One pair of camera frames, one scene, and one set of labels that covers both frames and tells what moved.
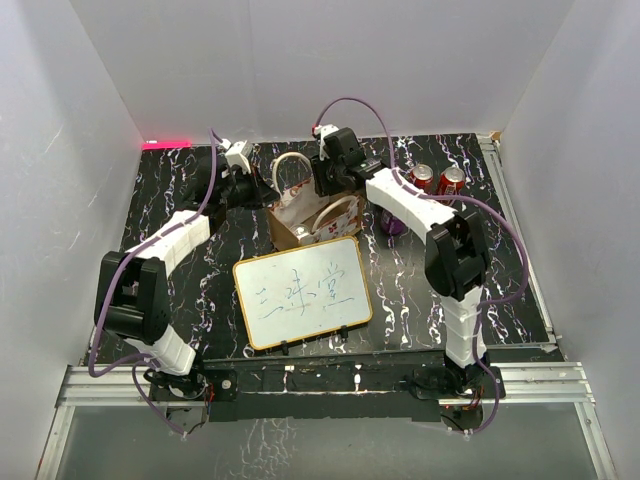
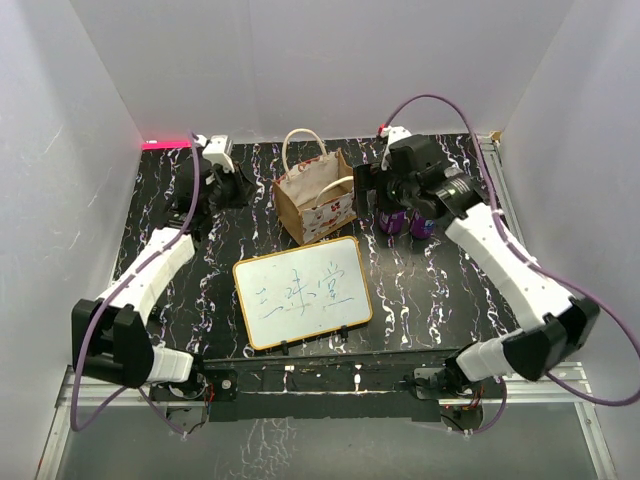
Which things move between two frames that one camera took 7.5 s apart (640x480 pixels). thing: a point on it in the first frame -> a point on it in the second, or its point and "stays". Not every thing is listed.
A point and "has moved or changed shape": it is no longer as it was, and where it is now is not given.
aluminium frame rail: [113, 388] stays
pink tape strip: [167, 144] stays
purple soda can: [392, 224] stays
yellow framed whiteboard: [294, 294] stays
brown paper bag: [302, 216] has moved or changed shape
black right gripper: [319, 164] -> [367, 178]
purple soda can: [303, 233] has moved or changed shape
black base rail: [342, 388] stays
